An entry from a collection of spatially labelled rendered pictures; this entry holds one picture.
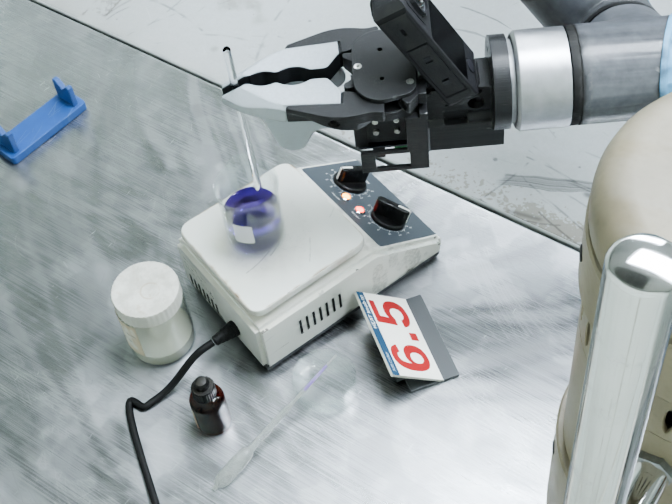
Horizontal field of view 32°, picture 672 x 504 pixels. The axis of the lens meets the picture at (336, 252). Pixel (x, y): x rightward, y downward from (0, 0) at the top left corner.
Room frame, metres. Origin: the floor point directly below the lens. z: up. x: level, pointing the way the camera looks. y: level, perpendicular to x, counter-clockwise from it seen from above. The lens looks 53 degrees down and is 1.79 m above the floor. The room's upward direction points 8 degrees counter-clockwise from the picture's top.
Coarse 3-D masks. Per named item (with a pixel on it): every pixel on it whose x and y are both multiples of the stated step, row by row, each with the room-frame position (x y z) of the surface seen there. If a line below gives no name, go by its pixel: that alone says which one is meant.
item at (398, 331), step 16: (368, 304) 0.57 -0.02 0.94; (384, 304) 0.58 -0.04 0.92; (400, 304) 0.59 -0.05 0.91; (384, 320) 0.56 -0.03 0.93; (400, 320) 0.57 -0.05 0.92; (384, 336) 0.54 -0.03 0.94; (400, 336) 0.55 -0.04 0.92; (416, 336) 0.55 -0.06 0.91; (400, 352) 0.53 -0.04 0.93; (416, 352) 0.53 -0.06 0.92; (400, 368) 0.51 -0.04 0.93; (416, 368) 0.51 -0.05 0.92; (432, 368) 0.52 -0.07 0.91
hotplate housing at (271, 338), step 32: (352, 160) 0.74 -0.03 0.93; (320, 192) 0.68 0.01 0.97; (192, 256) 0.63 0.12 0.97; (352, 256) 0.60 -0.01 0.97; (384, 256) 0.61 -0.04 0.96; (416, 256) 0.62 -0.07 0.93; (224, 288) 0.59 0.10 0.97; (320, 288) 0.58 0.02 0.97; (352, 288) 0.59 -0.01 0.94; (384, 288) 0.61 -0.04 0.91; (224, 320) 0.59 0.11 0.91; (256, 320) 0.55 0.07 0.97; (288, 320) 0.55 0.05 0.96; (320, 320) 0.57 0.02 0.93; (256, 352) 0.55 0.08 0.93; (288, 352) 0.55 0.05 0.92
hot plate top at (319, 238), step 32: (288, 192) 0.67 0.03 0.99; (192, 224) 0.65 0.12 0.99; (288, 224) 0.63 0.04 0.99; (320, 224) 0.63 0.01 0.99; (352, 224) 0.62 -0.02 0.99; (224, 256) 0.61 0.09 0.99; (288, 256) 0.60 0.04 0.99; (320, 256) 0.59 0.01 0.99; (256, 288) 0.57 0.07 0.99; (288, 288) 0.57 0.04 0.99
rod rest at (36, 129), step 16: (64, 96) 0.90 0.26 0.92; (48, 112) 0.88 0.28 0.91; (64, 112) 0.88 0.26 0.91; (80, 112) 0.88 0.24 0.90; (0, 128) 0.85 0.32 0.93; (16, 128) 0.87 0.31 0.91; (32, 128) 0.86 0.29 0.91; (48, 128) 0.86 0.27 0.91; (0, 144) 0.85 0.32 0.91; (16, 144) 0.84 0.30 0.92; (32, 144) 0.84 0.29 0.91; (16, 160) 0.83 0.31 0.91
